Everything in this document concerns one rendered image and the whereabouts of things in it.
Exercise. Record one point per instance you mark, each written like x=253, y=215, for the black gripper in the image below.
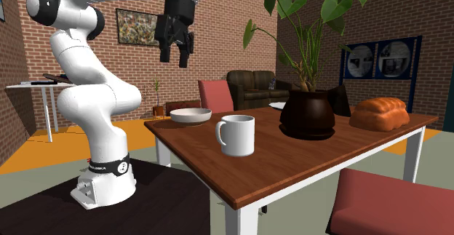
x=180, y=10

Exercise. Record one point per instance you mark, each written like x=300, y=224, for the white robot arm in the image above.
x=94, y=96

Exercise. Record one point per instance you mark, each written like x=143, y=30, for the red chair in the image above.
x=215, y=96
x=393, y=206

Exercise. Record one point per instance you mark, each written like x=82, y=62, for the small plant in orange pot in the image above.
x=158, y=110

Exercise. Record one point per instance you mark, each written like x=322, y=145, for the white bowl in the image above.
x=190, y=115

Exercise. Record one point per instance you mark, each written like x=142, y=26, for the dark brown sofa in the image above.
x=253, y=89

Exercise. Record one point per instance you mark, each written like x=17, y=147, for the white mug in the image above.
x=238, y=135

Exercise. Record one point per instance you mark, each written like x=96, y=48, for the white plate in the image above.
x=277, y=105

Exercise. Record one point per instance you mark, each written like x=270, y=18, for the white desk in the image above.
x=46, y=85

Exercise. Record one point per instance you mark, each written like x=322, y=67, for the green plant in dark pot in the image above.
x=307, y=115

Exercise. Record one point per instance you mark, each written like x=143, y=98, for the dark robot stand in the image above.
x=159, y=206

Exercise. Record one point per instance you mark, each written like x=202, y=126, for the wooden table with white legs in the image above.
x=283, y=163

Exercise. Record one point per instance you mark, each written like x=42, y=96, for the orange rug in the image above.
x=46, y=149

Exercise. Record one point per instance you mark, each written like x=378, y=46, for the black angular object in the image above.
x=339, y=101

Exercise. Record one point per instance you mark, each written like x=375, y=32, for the orange-brown bread loaf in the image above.
x=379, y=115

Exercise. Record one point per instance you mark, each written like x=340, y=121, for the colourful abstract wall picture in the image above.
x=136, y=28

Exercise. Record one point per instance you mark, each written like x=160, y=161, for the blue-framed wall picture pair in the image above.
x=393, y=58

